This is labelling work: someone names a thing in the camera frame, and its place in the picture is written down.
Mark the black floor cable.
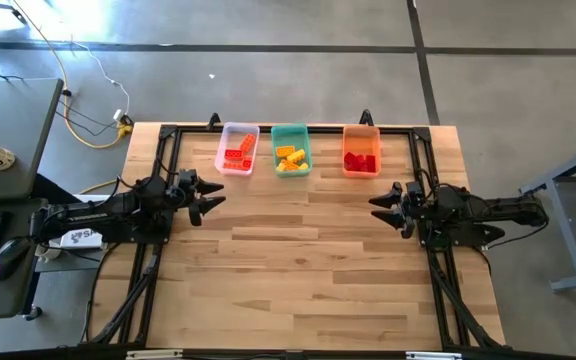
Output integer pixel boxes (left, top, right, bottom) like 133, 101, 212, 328
53, 98, 121, 138

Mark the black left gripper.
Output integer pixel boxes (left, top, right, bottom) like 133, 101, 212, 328
174, 168, 227, 228

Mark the white printed box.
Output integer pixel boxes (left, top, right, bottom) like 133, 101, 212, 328
47, 193, 114, 250

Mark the silver metal plate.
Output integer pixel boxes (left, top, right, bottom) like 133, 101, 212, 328
125, 349, 184, 360
405, 351, 463, 360

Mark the teal plastic bin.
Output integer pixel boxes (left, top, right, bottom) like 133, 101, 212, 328
270, 123, 313, 179

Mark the white floor cable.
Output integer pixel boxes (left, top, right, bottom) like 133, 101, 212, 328
67, 39, 132, 119

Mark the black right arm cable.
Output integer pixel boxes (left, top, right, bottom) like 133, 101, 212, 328
482, 219, 552, 254

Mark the white cup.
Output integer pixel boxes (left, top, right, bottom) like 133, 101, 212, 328
34, 243, 62, 263

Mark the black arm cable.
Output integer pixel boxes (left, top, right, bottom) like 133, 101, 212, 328
81, 242, 119, 344
482, 219, 552, 254

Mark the grey desk top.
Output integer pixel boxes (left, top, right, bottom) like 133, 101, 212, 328
0, 77, 65, 202

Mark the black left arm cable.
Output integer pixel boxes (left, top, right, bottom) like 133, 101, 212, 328
81, 242, 119, 344

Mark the grey metal table frame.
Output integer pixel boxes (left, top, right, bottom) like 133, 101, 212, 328
517, 139, 576, 294

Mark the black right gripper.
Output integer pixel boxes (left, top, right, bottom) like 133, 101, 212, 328
368, 180, 426, 240

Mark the orange plastic bin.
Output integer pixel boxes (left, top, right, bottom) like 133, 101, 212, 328
341, 123, 383, 179

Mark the yellow floor cable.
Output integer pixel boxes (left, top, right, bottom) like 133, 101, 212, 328
10, 0, 134, 150

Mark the black computer mouse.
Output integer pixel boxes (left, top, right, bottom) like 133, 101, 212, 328
0, 236, 33, 281

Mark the clear plastic bin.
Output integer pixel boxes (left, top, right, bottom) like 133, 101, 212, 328
214, 121, 261, 177

